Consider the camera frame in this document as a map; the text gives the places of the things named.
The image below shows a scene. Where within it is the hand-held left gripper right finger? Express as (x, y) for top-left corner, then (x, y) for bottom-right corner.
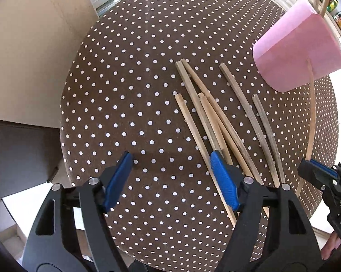
(210, 151), (322, 272)

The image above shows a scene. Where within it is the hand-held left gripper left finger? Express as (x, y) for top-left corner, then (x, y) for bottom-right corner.
(23, 151), (135, 272)

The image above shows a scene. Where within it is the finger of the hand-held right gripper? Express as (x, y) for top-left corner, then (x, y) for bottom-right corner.
(309, 159), (341, 182)
(297, 159), (334, 191)

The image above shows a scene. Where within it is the bunch of wooden chopsticks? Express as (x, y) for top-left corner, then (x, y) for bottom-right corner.
(174, 58), (286, 228)

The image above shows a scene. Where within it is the pink cup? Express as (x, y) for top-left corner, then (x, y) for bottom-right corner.
(253, 0), (341, 93)

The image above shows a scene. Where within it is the person's right hand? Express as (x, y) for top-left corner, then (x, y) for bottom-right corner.
(320, 231), (341, 262)

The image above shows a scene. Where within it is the brown polka dot tablecloth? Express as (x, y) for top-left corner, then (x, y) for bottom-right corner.
(59, 0), (339, 272)

